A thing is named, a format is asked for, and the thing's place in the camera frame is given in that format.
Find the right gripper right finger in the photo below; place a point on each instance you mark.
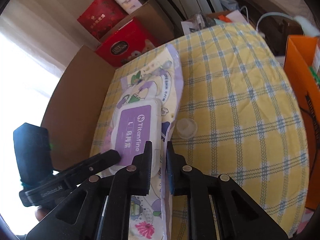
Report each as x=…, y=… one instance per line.
x=179, y=182

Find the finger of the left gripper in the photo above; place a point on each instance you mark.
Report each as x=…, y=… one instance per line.
x=91, y=166

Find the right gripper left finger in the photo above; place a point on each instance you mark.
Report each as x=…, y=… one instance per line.
x=141, y=180

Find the small clear plastic cap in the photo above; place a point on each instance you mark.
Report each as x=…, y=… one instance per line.
x=186, y=128

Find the purple wet wipes pack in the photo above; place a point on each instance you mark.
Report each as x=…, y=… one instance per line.
x=145, y=97

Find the person left hand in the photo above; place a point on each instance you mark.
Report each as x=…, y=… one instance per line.
x=41, y=212

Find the large brown cardboard box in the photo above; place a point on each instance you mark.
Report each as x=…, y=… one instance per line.
x=74, y=108

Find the yellow checkered tablecloth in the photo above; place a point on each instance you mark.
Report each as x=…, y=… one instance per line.
x=249, y=123

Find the white curtain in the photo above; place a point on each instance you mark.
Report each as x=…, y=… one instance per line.
x=48, y=30

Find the red chocolate gift box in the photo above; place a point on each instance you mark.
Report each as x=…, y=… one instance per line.
x=128, y=43

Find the red gift bag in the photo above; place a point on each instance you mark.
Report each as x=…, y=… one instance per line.
x=101, y=16

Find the box of clutter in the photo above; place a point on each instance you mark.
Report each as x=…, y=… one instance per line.
x=201, y=21

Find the brown cardboard box behind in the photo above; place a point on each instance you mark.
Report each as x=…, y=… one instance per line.
x=153, y=18

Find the green packet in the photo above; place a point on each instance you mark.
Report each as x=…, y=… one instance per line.
x=315, y=77

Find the orange cardboard box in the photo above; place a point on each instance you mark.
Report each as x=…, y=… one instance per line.
x=300, y=51

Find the white dome lamp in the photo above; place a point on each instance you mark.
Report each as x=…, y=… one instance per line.
x=307, y=27

